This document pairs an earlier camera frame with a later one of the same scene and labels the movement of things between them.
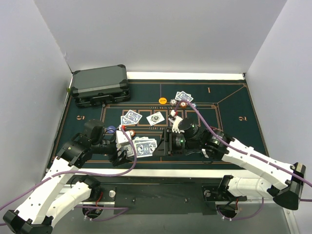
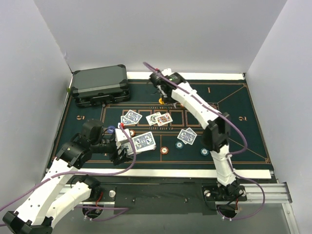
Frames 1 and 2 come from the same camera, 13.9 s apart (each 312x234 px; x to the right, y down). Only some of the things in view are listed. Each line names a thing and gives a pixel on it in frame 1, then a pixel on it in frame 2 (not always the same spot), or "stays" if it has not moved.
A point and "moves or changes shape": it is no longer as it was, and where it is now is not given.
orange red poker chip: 132,132 stays
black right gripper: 167,143 to 165,92
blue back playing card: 125,121 stays
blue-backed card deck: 145,146 moves or changes shape
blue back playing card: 133,116 stays
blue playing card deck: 127,148 stays
